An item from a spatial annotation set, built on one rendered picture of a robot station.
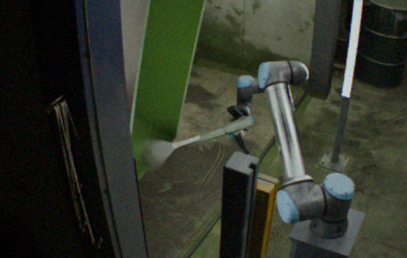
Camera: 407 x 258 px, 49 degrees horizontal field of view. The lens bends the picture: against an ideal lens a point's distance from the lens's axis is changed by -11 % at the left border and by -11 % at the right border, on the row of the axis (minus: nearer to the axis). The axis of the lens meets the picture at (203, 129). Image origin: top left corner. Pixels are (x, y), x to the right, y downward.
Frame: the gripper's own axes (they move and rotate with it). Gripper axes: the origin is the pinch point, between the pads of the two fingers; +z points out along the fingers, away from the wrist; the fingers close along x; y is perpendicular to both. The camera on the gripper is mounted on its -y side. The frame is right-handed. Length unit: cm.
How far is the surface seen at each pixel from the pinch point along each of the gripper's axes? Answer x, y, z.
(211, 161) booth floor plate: 53, 48, -59
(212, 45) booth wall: 65, 13, -197
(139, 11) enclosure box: -9, -87, 39
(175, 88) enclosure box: 29.5, -25.2, -25.2
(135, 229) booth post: 6, -29, 100
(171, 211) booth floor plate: 67, 42, -4
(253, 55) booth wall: 31, 33, -185
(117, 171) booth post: -8, -57, 106
